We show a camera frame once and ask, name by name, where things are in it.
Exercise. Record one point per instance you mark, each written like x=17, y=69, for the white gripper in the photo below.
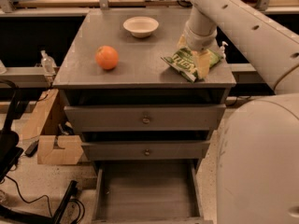
x=199, y=40

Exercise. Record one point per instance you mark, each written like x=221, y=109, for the green jalapeno chip bag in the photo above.
x=182, y=62

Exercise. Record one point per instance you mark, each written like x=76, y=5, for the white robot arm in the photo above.
x=258, y=155

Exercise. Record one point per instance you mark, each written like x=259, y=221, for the grey top drawer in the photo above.
x=128, y=118

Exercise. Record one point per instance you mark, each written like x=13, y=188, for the grey drawer cabinet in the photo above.
x=141, y=77

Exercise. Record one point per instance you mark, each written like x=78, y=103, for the grey middle drawer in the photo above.
x=145, y=150

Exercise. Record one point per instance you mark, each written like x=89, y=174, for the grey open bottom drawer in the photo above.
x=147, y=192

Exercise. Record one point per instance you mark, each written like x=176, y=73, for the white pump bottle right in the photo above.
x=223, y=47

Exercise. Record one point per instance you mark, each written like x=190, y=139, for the white paper bowl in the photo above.
x=141, y=27

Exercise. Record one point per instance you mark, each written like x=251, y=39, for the orange fruit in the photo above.
x=107, y=57

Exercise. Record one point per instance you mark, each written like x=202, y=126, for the clear sanitizer bottle left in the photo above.
x=47, y=62

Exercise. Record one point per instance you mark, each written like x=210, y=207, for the wooden plywood box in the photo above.
x=54, y=148

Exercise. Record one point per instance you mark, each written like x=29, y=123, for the black small floor device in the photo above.
x=31, y=150

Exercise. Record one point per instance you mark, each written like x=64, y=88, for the black chair base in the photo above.
x=9, y=152

